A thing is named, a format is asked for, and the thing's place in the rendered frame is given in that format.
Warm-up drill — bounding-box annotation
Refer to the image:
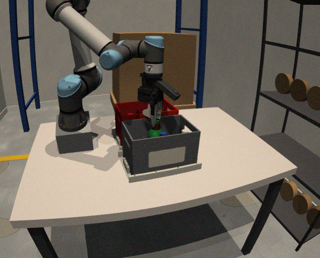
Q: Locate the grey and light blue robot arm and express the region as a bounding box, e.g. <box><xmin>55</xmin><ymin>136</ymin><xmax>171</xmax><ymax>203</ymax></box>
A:
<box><xmin>46</xmin><ymin>0</ymin><xmax>165</xmax><ymax>132</ymax></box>

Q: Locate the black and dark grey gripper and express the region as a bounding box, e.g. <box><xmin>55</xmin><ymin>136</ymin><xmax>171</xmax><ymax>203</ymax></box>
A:
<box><xmin>138</xmin><ymin>72</ymin><xmax>163</xmax><ymax>127</ymax></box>

